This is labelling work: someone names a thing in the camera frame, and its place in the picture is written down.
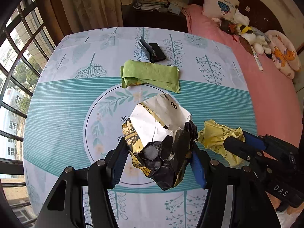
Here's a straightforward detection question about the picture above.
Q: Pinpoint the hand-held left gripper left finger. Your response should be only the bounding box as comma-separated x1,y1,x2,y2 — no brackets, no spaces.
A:
34,136,130,228

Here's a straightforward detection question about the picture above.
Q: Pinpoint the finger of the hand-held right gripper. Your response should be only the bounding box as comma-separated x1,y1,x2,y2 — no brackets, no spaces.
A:
242,130,269,152
224,136,272,179

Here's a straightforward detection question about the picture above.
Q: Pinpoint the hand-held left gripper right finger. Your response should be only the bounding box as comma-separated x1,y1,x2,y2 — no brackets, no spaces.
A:
189,143,283,228

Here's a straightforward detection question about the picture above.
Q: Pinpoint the yellow plastic bag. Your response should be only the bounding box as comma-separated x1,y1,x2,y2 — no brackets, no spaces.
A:
198,120,246,167

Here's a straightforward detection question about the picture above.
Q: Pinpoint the black gold snack bag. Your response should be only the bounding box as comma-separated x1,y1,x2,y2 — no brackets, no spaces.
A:
122,95,199,191

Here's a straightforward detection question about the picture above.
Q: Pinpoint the pink bed sheet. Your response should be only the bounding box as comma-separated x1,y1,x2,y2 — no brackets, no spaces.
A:
183,4,304,133

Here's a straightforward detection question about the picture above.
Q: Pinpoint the white marker pen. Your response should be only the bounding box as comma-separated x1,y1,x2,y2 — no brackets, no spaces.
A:
252,49,264,73

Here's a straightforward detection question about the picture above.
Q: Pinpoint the bear print cushion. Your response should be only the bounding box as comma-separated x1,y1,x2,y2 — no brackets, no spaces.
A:
265,30,302,80

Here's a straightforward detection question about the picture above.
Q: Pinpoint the green snack wrapper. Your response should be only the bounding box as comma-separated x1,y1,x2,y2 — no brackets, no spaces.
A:
121,59,181,93

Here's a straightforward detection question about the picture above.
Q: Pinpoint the white plush toy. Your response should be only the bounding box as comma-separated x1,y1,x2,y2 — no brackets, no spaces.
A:
250,33,272,55

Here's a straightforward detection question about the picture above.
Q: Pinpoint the yellow black striped plush toy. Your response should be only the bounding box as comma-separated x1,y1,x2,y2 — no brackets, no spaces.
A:
237,24,259,43

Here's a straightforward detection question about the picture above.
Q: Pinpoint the small black cardboard box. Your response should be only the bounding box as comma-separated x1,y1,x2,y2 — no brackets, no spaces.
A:
138,37,167,63

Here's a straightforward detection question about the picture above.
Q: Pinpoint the brown feathered plush toy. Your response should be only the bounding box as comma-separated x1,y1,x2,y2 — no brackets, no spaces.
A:
211,17,241,42

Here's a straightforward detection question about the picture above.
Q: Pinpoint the grid window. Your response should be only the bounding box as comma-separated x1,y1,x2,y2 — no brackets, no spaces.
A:
0,0,57,228

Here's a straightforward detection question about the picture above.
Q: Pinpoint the white printed pillow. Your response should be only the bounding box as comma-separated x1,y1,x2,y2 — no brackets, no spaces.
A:
202,0,240,19

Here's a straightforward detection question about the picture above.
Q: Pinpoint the dark wooden nightstand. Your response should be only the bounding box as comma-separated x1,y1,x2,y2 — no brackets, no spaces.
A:
121,3,189,32

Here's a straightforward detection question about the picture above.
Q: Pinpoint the small white box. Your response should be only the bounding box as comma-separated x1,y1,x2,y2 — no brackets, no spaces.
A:
167,2,183,14

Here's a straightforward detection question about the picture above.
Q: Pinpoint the beige curtain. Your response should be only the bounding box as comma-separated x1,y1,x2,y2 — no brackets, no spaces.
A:
57,0,124,35

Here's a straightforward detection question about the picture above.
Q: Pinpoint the stack of papers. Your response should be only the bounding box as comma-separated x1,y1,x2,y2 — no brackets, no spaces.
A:
133,0,170,11

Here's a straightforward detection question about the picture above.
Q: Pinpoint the wooden bed frame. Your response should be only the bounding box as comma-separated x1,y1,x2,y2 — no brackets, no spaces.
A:
189,0,285,35

